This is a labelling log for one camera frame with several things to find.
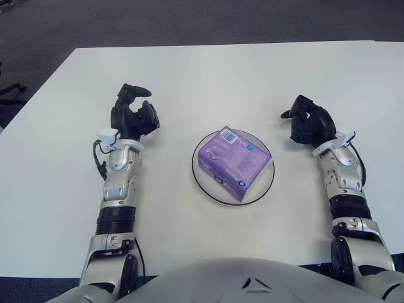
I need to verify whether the purple tissue paper pack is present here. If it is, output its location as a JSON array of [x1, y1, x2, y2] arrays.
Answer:
[[197, 125, 274, 202]]

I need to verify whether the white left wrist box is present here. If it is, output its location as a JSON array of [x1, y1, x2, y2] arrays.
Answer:
[[96, 128, 121, 149]]

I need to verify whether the white plate black rim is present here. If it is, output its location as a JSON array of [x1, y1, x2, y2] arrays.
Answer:
[[191, 129, 275, 208]]

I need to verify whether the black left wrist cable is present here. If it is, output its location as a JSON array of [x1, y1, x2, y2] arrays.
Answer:
[[93, 140, 110, 181]]

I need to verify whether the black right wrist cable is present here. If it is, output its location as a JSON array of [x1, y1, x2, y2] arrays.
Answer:
[[355, 146, 367, 187]]

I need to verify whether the black left elbow cable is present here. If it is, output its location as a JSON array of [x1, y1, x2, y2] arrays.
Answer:
[[134, 236, 146, 276]]

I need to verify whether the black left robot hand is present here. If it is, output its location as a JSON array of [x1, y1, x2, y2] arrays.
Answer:
[[110, 83, 160, 143]]

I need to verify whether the black office chair base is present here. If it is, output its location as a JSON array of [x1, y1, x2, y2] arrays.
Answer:
[[0, 82, 26, 104]]

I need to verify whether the grey robot torso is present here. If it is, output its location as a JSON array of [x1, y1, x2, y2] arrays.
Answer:
[[53, 257, 404, 303]]

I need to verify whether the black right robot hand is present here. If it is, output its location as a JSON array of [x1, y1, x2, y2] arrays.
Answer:
[[279, 94, 337, 146]]

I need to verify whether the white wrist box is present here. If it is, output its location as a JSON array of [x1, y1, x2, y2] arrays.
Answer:
[[96, 128, 121, 149], [336, 131, 357, 148]]

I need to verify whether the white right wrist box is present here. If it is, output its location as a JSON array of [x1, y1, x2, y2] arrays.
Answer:
[[336, 131, 357, 148]]

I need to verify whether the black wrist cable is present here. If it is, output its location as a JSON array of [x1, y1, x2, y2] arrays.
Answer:
[[93, 140, 110, 181], [355, 146, 367, 187]]

